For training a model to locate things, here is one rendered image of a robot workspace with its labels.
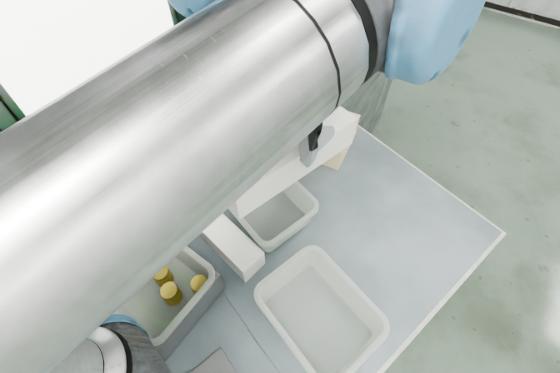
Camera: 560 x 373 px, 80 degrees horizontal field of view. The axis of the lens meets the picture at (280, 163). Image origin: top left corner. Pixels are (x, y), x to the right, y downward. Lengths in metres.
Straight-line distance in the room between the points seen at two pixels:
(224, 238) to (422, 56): 0.64
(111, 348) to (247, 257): 0.32
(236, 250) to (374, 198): 0.38
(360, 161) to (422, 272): 0.34
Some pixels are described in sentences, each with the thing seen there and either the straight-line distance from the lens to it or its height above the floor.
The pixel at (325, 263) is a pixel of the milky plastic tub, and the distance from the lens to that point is 0.74.
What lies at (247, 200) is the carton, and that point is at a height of 1.08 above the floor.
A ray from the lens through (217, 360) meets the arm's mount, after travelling 0.74.
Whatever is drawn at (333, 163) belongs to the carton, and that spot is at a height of 0.77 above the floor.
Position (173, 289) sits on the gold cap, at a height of 0.81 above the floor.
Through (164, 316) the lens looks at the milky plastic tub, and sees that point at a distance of 0.77.
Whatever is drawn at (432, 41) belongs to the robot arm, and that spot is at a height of 1.40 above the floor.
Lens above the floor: 1.48
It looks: 51 degrees down
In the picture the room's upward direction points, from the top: straight up
